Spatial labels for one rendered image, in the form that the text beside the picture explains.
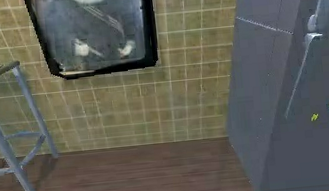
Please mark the dark grey fridge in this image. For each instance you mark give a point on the dark grey fridge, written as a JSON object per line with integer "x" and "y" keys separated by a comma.
{"x": 274, "y": 106}

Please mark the yellow fridge magnet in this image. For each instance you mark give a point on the yellow fridge magnet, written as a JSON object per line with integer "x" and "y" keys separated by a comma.
{"x": 314, "y": 117}

